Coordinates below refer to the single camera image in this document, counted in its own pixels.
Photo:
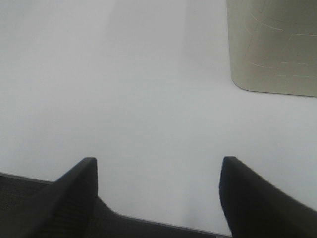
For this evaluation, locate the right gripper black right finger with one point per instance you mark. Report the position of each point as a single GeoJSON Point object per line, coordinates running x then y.
{"type": "Point", "coordinates": [254, 208]}

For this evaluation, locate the beige storage box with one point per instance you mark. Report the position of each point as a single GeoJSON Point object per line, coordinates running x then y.
{"type": "Point", "coordinates": [273, 45]}

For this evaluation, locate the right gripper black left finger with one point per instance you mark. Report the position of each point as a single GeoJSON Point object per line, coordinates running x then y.
{"type": "Point", "coordinates": [62, 209]}

